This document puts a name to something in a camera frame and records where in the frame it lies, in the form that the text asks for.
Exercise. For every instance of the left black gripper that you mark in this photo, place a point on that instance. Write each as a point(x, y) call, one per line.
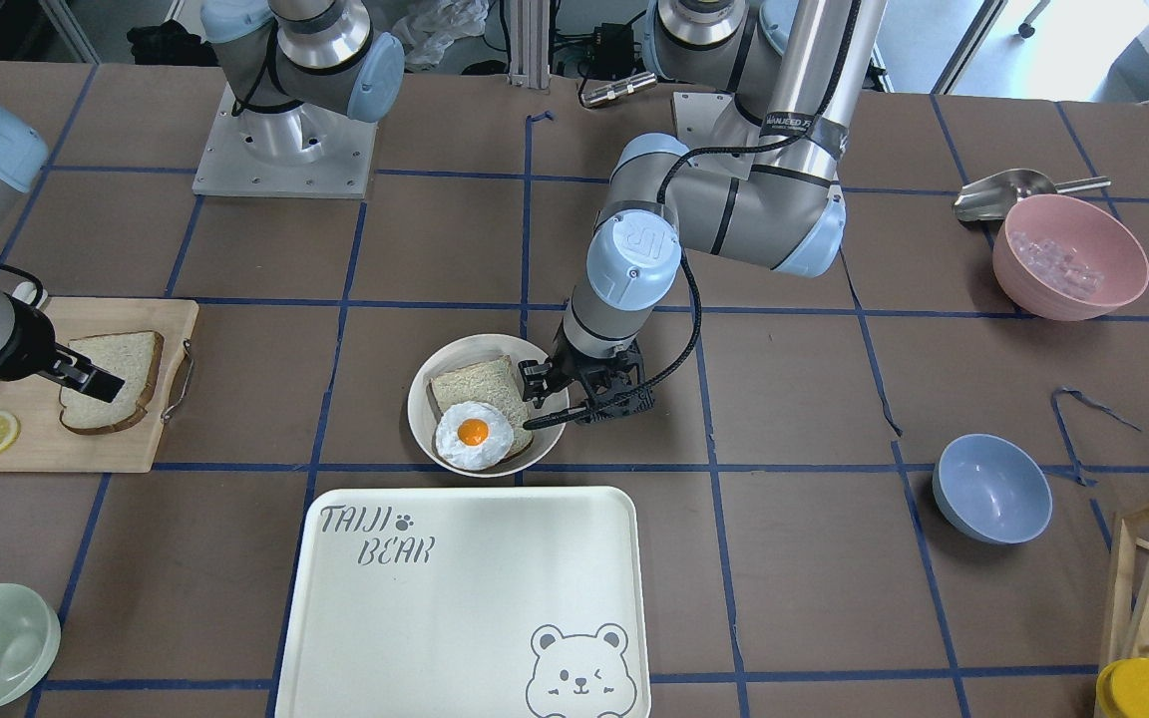
point(539, 380)

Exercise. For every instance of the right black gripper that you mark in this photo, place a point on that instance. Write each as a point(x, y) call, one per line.
point(24, 341)

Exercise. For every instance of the bread slice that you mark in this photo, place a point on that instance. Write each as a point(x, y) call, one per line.
point(492, 381)
point(133, 356)

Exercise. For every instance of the white round plate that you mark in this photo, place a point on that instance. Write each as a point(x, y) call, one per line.
point(422, 414)

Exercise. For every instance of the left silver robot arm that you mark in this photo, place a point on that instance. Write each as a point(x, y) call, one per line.
point(762, 191)

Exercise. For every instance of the bread slice on plate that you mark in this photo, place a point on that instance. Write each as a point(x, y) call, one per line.
point(492, 381)

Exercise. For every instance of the fried egg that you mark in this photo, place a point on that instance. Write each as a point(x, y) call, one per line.
point(473, 436)

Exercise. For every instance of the cream bear tray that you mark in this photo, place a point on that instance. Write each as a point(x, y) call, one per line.
point(467, 602)

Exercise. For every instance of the blue bowl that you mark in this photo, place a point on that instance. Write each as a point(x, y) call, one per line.
point(991, 490)

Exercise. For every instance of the metal scoop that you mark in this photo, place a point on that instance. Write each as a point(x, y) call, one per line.
point(991, 198)

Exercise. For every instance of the pink bowl with ice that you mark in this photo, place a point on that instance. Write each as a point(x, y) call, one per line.
point(1064, 259)

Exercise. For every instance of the yellow mug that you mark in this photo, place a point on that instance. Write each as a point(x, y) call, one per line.
point(1123, 688)

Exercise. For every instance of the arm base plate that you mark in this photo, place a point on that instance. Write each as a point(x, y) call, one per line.
point(307, 152)

